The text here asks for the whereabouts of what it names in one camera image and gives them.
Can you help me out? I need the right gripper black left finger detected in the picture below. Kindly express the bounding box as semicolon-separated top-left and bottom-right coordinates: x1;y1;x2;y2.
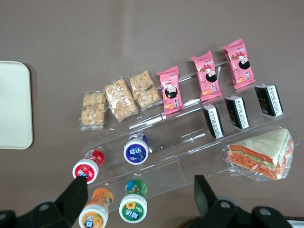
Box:
54;176;89;228

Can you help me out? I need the pink cartoon snack pack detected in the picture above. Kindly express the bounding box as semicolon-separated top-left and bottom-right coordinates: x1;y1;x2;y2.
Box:
156;66;185;116
191;49;223;102
221;38;256;90

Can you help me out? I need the blue gum bottle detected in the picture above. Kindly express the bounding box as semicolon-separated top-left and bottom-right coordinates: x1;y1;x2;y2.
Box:
123;132;150;165

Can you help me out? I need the rice crispy snack pack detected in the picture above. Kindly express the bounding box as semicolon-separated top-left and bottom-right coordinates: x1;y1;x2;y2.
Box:
104;76;139;123
129;70;163;112
79;91;107;131

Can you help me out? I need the red gum bottle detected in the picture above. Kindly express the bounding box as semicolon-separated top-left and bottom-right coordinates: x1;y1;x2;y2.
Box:
72;149;105;185

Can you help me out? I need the green gum bottle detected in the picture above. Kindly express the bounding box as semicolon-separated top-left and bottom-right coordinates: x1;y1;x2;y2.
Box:
118;179;148;224

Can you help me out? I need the cream plastic tray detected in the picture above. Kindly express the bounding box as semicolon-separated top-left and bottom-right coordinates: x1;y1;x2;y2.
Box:
0;60;34;150

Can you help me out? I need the black rice ball pack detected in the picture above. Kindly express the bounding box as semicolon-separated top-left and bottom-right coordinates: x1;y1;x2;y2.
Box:
203;104;225;140
254;83;285;117
224;95;250;130

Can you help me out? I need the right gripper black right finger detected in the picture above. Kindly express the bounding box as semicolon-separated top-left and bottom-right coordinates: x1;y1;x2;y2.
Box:
194;174;219;219

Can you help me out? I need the orange gum bottle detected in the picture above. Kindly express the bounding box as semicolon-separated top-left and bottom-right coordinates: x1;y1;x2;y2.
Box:
78;187;114;228

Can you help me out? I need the wrapped triangle sandwich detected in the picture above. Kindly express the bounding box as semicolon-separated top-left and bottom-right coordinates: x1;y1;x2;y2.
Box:
222;127;295;183

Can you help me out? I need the clear acrylic stepped stand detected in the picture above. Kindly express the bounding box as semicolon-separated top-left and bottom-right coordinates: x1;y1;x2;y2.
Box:
80;60;301;213

